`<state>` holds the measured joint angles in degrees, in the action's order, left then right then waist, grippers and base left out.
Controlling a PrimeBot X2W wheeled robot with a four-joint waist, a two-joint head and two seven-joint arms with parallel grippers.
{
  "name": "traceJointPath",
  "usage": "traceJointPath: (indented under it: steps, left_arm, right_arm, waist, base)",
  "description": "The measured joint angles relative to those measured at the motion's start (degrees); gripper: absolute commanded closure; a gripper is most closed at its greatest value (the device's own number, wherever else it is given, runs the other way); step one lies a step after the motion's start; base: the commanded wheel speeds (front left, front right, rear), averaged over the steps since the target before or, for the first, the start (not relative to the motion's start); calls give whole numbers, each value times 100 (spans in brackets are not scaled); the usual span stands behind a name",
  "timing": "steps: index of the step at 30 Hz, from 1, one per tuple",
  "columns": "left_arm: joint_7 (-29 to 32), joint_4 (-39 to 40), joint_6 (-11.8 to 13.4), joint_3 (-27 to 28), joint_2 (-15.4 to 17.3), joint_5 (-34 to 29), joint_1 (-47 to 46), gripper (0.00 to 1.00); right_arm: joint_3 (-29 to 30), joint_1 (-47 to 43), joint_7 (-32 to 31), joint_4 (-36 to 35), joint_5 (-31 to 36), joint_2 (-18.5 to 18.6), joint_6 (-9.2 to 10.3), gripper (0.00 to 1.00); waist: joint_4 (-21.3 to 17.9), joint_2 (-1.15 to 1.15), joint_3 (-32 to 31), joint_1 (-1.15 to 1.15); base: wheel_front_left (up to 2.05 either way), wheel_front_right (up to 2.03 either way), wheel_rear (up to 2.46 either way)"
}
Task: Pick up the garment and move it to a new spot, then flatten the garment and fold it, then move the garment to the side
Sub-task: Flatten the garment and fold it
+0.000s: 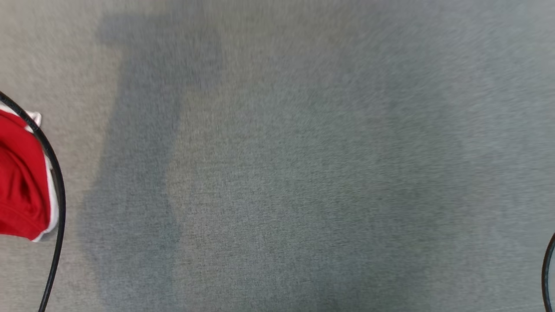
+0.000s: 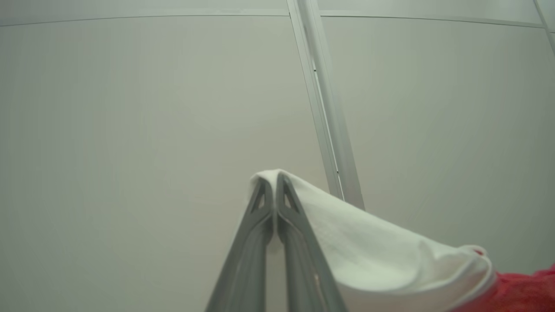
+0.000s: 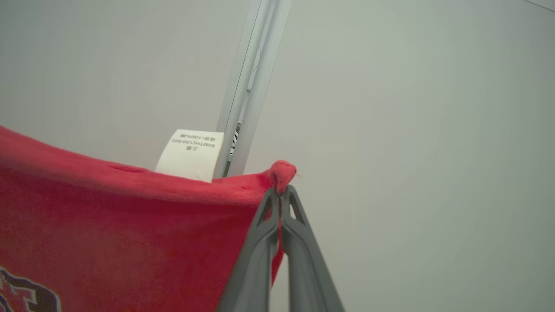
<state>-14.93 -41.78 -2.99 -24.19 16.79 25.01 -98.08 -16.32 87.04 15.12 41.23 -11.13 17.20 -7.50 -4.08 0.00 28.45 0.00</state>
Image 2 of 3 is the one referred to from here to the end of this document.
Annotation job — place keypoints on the red jersey with number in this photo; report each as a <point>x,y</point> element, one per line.
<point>373,251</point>

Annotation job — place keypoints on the grey aluminium wall post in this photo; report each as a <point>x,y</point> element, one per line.
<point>327,108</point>

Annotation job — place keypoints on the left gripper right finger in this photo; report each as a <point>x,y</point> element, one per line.
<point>303,268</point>

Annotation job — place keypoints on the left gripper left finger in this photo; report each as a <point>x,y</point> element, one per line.
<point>247,264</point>

